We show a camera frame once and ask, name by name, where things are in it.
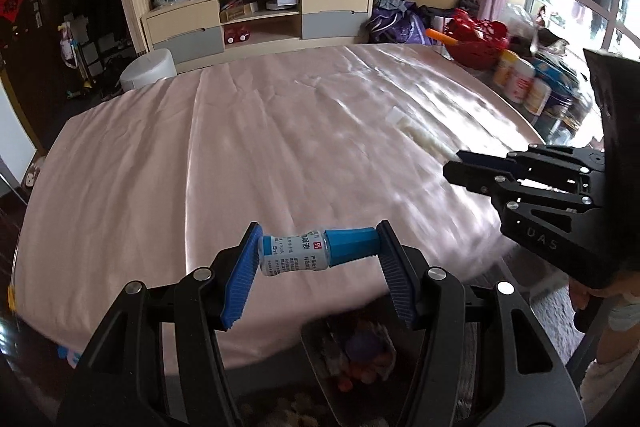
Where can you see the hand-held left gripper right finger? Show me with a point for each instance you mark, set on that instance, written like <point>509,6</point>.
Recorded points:
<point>400,279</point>

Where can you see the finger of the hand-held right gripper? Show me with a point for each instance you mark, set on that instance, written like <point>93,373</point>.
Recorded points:
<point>480,179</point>
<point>550,162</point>

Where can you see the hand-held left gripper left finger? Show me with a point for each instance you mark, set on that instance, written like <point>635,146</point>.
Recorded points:
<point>240,277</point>

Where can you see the purple clear plastic container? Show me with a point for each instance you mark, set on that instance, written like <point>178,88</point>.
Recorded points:
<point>365,346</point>

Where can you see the small eye drop bottle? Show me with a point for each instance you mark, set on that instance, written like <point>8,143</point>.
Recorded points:
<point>320,249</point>

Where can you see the red orange wrapper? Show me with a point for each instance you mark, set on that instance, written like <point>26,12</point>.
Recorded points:
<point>350,377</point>

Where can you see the black trash bin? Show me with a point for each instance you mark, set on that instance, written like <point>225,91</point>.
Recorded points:
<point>320,357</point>

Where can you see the person's right hand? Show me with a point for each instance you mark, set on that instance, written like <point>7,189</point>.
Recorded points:
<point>578,297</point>

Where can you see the dark blue tin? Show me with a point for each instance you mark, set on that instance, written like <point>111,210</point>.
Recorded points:
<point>565,107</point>

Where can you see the yellow white plastic bottle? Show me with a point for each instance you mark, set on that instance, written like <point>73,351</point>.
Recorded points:
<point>504,69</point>
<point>537,96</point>
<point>521,79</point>

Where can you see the pink tablecloth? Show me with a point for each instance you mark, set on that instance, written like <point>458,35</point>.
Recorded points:
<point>225,147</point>

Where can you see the red basket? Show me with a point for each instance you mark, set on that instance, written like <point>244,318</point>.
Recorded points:
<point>475,37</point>

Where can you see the orange stick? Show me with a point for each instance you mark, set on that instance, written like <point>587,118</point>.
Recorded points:
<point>442,38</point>

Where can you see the purple bag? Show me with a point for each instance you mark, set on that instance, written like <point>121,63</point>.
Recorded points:
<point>400,24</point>

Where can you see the white fluffy cloth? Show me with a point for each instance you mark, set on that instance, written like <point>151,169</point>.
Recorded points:
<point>605,382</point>

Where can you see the beige grey TV cabinet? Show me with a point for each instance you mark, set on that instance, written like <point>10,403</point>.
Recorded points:
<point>250,22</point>

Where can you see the white box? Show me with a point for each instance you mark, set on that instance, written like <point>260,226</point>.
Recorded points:
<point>286,0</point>

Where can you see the red paper door decoration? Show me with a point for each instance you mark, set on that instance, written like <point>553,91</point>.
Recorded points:
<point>10,3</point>

